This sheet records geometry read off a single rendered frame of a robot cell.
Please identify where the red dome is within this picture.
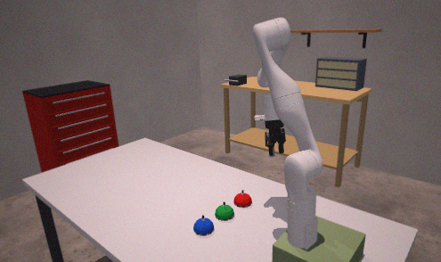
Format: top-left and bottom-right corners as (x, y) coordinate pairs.
(233, 190), (252, 208)

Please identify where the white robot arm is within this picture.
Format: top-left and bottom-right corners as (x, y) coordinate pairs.
(253, 18), (323, 250)

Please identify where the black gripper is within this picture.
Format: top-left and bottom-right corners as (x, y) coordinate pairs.
(265, 119), (286, 157)

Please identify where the green bell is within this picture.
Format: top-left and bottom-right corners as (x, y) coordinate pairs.
(215, 201), (234, 221)

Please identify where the blue bell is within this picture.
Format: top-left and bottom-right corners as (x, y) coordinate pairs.
(193, 215), (214, 236)

